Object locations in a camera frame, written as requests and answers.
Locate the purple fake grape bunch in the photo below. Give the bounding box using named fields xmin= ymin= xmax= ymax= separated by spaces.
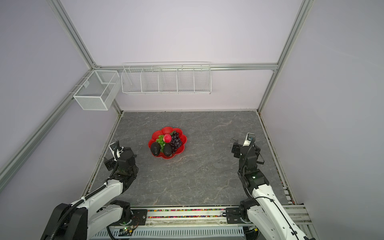
xmin=170 ymin=131 xmax=183 ymax=153

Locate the green fake grape bunch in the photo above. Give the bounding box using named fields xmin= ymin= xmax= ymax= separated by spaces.
xmin=156 ymin=135 xmax=166 ymax=152

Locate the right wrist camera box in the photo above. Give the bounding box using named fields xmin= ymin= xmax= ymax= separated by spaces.
xmin=243 ymin=133 xmax=256 ymax=147

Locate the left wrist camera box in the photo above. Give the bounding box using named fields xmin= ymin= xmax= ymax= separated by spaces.
xmin=109 ymin=141 xmax=124 ymax=160

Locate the dark fake avocado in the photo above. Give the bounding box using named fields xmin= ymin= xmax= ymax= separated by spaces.
xmin=163 ymin=143 xmax=173 ymax=157
xmin=150 ymin=142 xmax=162 ymax=157

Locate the red fake fruit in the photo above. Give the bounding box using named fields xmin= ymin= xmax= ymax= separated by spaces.
xmin=163 ymin=134 xmax=172 ymax=143

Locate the white vented cable duct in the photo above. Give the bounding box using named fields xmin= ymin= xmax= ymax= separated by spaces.
xmin=111 ymin=226 xmax=246 ymax=240

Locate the long white wire rack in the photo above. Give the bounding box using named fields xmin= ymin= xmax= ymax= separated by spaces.
xmin=121 ymin=62 xmax=212 ymax=95

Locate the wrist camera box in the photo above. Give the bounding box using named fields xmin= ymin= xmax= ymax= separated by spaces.
xmin=243 ymin=133 xmax=256 ymax=147
xmin=109 ymin=141 xmax=124 ymax=160

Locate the small white mesh basket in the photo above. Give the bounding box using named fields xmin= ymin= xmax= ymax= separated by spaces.
xmin=74 ymin=70 xmax=121 ymax=111

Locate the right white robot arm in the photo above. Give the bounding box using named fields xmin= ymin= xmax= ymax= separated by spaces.
xmin=231 ymin=141 xmax=309 ymax=240

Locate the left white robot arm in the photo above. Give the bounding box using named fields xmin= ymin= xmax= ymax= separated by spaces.
xmin=41 ymin=142 xmax=138 ymax=240

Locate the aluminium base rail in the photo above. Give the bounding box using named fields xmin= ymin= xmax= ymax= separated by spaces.
xmin=93 ymin=206 xmax=266 ymax=240

